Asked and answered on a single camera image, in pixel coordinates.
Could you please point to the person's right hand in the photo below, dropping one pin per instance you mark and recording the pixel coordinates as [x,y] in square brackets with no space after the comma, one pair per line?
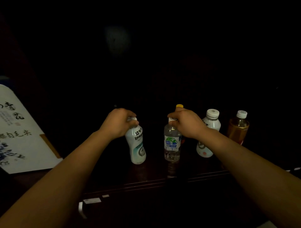
[190,124]

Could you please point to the person's left hand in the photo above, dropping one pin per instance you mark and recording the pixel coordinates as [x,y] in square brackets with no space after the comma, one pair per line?
[117,124]

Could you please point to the yellow cap energy drink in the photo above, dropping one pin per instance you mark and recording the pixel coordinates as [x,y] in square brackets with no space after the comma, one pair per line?
[180,106]

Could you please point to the clear water bottle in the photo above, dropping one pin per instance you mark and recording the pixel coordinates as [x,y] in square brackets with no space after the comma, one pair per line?
[172,145]

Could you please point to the amber tea bottle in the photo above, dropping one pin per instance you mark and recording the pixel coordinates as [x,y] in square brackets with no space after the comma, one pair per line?
[237,129]

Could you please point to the white floral tea box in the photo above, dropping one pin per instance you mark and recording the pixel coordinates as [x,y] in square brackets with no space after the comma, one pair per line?
[28,152]

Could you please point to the person's left forearm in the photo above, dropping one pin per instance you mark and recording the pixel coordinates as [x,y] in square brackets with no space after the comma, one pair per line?
[47,188]

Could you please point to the person's right forearm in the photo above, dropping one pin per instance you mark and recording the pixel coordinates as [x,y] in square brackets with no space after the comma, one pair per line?
[258,169]

